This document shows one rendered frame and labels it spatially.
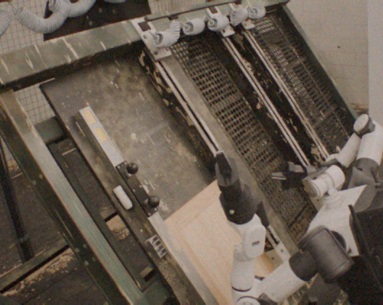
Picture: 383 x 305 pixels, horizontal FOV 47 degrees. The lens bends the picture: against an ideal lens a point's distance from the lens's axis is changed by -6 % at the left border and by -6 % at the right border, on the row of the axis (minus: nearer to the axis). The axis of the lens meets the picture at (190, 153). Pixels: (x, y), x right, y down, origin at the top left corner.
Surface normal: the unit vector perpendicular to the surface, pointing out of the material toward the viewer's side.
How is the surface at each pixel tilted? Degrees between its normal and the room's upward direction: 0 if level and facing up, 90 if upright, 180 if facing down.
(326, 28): 90
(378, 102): 90
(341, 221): 46
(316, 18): 90
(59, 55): 58
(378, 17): 90
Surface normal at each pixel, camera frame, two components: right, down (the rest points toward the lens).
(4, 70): 0.63, -0.40
